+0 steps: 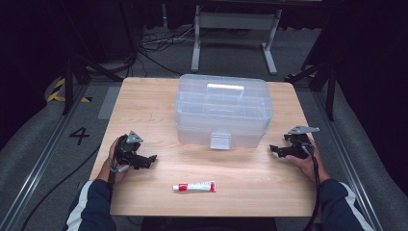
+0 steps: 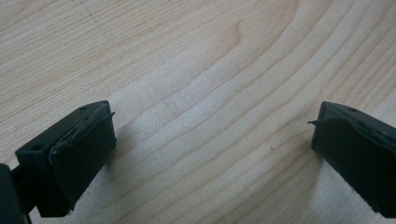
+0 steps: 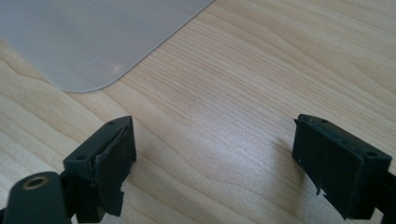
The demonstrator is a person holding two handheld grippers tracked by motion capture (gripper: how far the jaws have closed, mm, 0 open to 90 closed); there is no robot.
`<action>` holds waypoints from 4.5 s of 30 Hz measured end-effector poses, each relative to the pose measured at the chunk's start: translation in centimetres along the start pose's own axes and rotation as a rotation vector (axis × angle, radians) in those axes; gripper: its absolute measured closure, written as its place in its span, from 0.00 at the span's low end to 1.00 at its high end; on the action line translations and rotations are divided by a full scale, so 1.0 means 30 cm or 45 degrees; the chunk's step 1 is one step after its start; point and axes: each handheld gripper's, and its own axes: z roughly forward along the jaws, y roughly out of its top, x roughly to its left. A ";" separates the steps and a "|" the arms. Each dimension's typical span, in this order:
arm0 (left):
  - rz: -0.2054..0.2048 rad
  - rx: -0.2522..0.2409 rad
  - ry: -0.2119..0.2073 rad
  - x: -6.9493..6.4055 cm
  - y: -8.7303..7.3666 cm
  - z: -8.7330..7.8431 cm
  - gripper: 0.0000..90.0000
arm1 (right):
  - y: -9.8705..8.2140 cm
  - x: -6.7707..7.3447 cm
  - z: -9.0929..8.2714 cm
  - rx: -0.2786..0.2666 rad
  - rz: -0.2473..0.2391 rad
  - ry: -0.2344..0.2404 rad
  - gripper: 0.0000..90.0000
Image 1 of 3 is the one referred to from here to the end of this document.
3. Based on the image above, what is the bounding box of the clear plastic storage box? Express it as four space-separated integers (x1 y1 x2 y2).
173 73 274 151

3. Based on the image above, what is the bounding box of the black floor cable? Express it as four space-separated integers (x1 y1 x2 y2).
19 145 102 231

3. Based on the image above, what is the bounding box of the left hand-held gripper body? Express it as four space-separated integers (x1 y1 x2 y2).
114 130 144 169

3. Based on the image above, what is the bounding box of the black metal stand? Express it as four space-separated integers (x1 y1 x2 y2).
285 32 338 122
62 0 124 116

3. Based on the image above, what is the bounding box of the hand-held gripper cable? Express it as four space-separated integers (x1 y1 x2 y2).
108 157 131 196
301 143 322 231

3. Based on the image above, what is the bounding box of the yellow and black hazard tape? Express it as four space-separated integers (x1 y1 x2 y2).
47 77 92 104

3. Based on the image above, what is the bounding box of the right hand-held gripper cable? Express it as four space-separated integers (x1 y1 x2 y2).
301 143 322 231

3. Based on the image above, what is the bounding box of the left hand-held gripper cable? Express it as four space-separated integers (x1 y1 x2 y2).
108 157 131 196

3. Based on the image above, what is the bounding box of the grey metal desk frame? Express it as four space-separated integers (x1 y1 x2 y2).
191 4 283 76

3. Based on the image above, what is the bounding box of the white and red ointment tube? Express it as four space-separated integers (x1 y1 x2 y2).
172 180 217 193

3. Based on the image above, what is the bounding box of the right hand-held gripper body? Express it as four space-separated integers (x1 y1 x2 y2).
283 125 320 160

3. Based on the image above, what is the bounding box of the person's right hand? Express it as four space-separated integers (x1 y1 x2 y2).
285 138 331 184

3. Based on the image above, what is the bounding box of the person's left hand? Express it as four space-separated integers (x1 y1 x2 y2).
97 138 129 185

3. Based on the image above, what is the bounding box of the metal floor rail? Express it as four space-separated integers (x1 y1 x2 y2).
0 85 89 231
312 90 384 231

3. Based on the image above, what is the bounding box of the bundle of floor cables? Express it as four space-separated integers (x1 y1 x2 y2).
138 25 196 76

